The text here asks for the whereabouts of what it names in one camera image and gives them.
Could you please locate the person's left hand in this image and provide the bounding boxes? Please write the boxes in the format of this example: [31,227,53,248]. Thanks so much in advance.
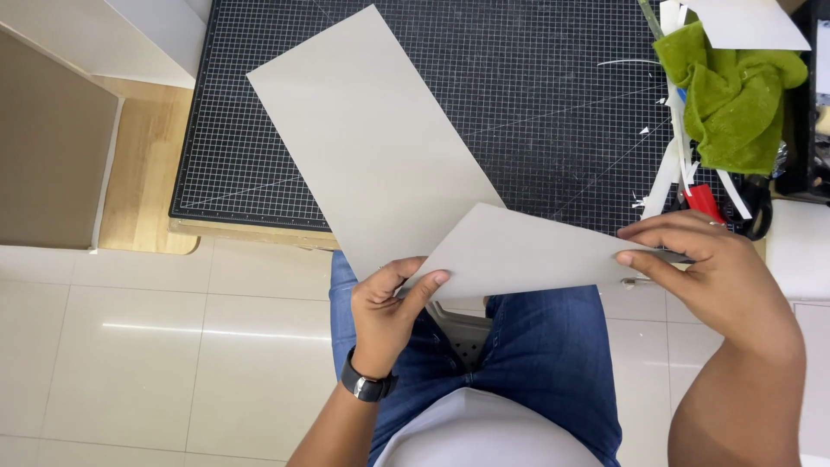
[349,256,452,381]

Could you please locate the person's right hand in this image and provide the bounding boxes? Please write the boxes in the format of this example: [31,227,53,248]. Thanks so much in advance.
[613,208,805,348]

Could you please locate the grey paper sheet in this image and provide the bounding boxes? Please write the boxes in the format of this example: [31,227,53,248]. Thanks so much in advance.
[246,4,695,303]

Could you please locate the black wristwatch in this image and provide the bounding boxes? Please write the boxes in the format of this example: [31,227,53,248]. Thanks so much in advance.
[340,345,400,403]

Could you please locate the black scissors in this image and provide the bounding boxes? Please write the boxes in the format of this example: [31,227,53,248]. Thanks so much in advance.
[721,174,774,241]

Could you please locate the red utility knife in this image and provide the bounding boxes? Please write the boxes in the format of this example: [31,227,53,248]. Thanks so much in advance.
[683,184,726,225]

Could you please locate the white plastic stool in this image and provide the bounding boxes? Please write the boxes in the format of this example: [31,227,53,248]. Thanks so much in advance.
[425,301,494,372]

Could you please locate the long white paper strip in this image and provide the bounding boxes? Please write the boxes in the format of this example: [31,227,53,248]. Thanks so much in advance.
[716,169,753,221]
[664,77,696,197]
[639,139,683,221]

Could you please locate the white shirt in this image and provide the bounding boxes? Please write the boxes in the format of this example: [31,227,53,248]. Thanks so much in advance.
[372,387,605,467]

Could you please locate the blue jeans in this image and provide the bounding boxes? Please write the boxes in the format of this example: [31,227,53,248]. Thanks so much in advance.
[328,250,624,467]

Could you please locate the green cloth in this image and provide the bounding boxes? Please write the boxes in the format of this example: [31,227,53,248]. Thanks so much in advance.
[652,21,809,175]

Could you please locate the white paper sheet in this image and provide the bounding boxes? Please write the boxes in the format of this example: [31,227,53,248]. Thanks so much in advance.
[680,0,812,52]

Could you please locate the black grid cutting mat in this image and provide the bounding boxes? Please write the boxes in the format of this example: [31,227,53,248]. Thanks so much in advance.
[169,0,737,236]

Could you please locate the metal ruler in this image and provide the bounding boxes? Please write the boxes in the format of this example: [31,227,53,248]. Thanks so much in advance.
[637,0,666,41]

